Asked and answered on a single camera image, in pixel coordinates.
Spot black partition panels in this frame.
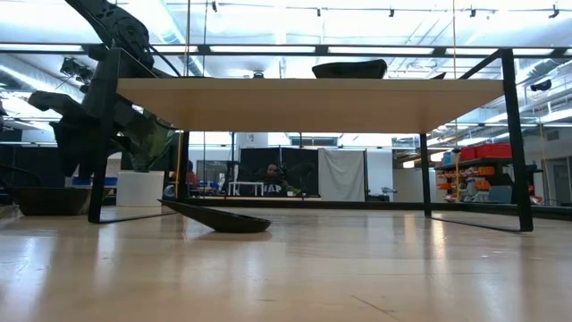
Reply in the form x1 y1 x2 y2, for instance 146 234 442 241
240 146 319 198

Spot black spotlight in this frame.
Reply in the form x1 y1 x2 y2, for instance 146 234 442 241
59 56 95 86

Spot person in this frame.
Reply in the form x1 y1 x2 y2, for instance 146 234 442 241
261 163 290 198
185 159 201 188

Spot wooden riser shelf black legs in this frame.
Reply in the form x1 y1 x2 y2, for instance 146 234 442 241
88 47 535 233

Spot blue box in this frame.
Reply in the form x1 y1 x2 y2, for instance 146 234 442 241
66 176 118 188

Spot black aluminium table frame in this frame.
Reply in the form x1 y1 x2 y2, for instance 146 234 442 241
182 196 572 223

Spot snake plant in white pot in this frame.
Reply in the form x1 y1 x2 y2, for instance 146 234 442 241
111 109 178 208

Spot white hanging sheet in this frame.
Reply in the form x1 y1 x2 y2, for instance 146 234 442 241
317 148 368 202

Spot thin yellow hanging cord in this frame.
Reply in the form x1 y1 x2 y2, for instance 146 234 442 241
451 0 461 202
175 131 183 198

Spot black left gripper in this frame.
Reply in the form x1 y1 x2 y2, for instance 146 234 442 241
27 91 135 180

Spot small white table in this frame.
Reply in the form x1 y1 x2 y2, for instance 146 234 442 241
228 181 265 198

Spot shelving rack with orange bins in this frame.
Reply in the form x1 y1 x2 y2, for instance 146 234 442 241
435 142 522 205

